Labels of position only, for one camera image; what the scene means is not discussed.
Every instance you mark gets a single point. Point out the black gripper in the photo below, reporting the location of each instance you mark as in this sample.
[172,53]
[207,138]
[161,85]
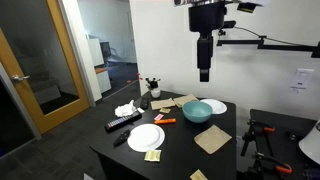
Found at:
[206,16]

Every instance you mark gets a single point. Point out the orange highlighter marker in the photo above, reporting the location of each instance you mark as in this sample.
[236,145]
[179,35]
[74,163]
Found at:
[165,121]

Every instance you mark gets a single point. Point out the white rounded robot base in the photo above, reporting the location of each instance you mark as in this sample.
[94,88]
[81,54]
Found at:
[311,143]

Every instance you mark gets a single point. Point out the teal bowl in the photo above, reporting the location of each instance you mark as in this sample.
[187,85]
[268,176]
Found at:
[197,111]

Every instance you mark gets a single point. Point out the white round plate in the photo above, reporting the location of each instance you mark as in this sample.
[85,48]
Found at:
[146,137]
[218,106]

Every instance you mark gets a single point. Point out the white pot with plant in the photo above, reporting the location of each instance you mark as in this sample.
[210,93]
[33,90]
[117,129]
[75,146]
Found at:
[155,92]

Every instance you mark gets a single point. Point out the tan sugar packet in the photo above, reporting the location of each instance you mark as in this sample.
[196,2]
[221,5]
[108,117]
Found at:
[165,110]

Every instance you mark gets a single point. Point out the pink sweetener packet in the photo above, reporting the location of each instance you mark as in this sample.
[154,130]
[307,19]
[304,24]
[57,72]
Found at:
[159,117]

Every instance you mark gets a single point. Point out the short black remote control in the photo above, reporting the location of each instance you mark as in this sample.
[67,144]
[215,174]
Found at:
[144,103]

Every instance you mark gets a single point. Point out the small white packet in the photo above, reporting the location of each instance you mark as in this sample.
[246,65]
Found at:
[140,110]

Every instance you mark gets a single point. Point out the crumpled white tissue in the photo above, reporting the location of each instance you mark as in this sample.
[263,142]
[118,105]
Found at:
[125,109]

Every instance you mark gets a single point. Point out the black side table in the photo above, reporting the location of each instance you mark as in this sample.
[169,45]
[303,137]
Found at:
[286,118]

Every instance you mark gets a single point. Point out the long black remote control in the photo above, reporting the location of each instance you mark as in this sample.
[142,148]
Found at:
[123,121]

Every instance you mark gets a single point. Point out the yellow paper packet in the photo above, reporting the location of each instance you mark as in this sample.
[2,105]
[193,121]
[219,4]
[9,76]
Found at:
[153,155]

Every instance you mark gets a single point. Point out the tan paper packet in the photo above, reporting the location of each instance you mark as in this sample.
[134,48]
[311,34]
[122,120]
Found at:
[198,175]

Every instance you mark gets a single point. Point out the black office chair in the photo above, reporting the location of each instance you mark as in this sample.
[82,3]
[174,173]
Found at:
[106,50]

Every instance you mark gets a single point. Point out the white drawer unit wooden top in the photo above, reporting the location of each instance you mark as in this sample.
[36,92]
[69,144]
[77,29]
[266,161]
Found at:
[103,80]

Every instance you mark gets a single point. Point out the small black curved remote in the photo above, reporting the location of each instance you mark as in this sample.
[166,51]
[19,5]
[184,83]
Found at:
[121,137]

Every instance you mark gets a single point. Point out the white cabinet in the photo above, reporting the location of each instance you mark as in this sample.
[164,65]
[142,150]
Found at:
[96,50]

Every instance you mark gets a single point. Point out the wooden door with glass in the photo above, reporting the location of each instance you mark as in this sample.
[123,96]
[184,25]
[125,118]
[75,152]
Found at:
[66,83]

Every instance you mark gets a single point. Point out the black camera on mount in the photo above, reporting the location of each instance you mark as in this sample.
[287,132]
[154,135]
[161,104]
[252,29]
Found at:
[229,24]

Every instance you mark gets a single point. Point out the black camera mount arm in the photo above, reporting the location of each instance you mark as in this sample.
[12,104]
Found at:
[276,46]

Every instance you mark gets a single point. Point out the white wall switch plate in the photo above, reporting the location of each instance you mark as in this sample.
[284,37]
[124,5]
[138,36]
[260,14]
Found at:
[301,80]

